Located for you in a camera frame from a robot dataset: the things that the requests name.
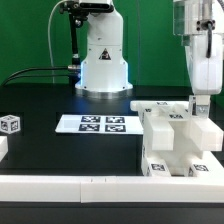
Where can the white fence rail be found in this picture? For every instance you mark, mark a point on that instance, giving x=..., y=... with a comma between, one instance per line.
x=215, y=169
x=19, y=188

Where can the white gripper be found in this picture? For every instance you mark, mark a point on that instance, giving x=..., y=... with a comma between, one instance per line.
x=205, y=74

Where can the white block left edge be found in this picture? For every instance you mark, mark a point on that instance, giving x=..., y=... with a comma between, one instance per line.
x=3, y=147

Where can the white chair seat block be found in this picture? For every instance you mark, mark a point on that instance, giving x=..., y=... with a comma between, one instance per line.
x=176, y=150

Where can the white chair back piece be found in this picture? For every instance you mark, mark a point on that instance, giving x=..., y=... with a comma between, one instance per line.
x=203, y=132

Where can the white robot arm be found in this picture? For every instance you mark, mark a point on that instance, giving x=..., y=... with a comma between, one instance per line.
x=200, y=23

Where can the white tag sheet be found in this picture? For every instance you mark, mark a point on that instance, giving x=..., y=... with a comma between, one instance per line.
x=99, y=124

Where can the white front fence rail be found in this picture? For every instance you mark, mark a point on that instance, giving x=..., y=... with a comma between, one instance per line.
x=19, y=188

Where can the white right fence rail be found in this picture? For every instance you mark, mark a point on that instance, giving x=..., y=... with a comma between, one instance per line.
x=215, y=169

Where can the small white tag cube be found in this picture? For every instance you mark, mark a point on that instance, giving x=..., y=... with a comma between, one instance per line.
x=192, y=105

